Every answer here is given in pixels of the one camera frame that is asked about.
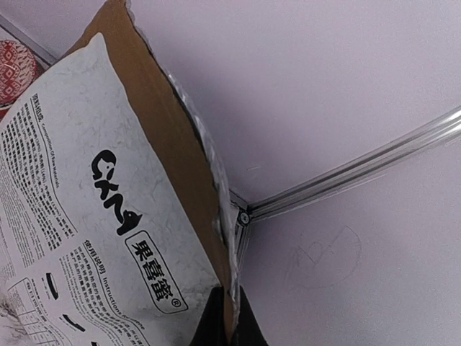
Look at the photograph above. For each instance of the white brown pet food bag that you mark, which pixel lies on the white brown pet food bag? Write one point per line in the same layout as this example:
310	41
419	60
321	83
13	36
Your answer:
115	215

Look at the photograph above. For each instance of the red patterned ceramic bowl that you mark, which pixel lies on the red patterned ceramic bowl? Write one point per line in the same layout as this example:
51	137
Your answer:
18	71

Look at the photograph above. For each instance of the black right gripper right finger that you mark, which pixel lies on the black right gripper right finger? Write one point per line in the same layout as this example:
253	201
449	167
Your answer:
247	332

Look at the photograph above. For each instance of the right aluminium frame post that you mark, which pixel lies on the right aluminium frame post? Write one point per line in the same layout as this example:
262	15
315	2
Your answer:
351	174

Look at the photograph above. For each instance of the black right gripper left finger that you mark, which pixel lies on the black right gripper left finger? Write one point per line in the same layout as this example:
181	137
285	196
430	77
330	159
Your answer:
210	330

